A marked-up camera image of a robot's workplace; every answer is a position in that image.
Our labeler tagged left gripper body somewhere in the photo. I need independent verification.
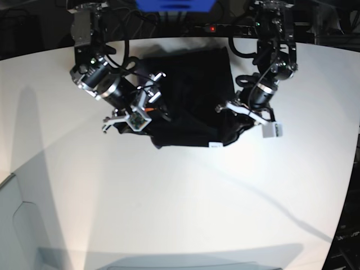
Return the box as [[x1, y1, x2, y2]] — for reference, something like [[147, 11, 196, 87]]
[[215, 84, 277, 125]]

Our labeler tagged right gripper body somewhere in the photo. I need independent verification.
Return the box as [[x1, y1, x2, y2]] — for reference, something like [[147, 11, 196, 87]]
[[101, 72, 166, 132]]

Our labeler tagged black T-shirt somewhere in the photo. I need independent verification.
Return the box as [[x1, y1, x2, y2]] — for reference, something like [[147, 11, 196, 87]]
[[116, 46, 254, 150]]

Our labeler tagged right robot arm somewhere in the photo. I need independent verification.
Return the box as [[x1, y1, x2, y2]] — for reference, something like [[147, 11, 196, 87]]
[[66, 1, 169, 133]]

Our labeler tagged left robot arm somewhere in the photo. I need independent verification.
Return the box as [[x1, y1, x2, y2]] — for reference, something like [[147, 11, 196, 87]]
[[216, 1, 298, 129]]

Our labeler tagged black power strip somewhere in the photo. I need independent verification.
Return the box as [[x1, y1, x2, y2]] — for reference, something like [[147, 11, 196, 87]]
[[192, 24, 257, 38]]

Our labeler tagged blue plastic box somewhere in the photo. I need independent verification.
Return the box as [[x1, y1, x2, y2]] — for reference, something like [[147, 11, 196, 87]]
[[136, 0, 216, 12]]

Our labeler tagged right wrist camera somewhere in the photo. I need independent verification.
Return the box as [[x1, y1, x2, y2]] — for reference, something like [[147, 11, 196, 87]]
[[128, 111, 151, 132]]

